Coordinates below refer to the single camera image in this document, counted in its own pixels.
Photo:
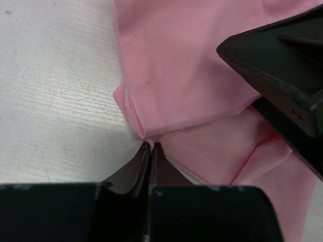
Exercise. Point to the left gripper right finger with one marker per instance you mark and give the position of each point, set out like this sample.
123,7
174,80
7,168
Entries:
182,211

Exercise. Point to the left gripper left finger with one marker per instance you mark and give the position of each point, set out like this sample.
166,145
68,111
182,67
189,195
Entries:
111,210

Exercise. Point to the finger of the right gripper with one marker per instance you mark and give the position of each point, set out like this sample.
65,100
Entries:
283,62

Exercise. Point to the pink t shirt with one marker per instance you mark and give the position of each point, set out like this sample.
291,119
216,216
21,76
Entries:
179,92

